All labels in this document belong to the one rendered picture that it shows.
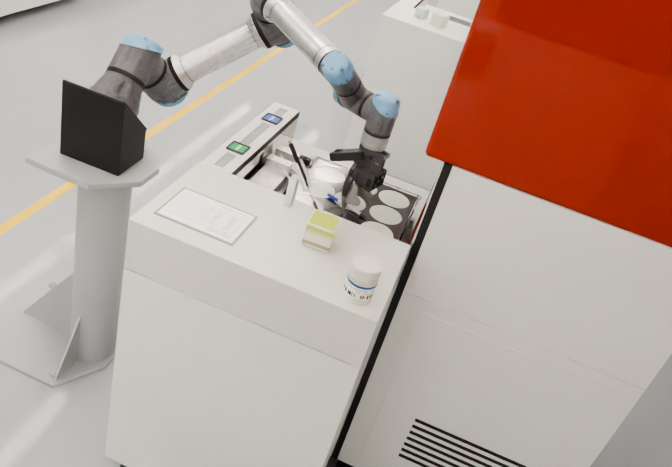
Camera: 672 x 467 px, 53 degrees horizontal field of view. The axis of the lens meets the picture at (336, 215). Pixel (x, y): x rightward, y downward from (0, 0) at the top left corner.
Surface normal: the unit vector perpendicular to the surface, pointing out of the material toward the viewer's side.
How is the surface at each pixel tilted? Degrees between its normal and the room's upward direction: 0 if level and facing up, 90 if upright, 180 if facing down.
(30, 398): 0
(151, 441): 90
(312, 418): 90
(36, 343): 0
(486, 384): 90
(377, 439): 90
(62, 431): 0
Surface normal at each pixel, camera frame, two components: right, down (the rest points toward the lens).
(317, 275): 0.25, -0.81
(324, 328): -0.30, 0.45
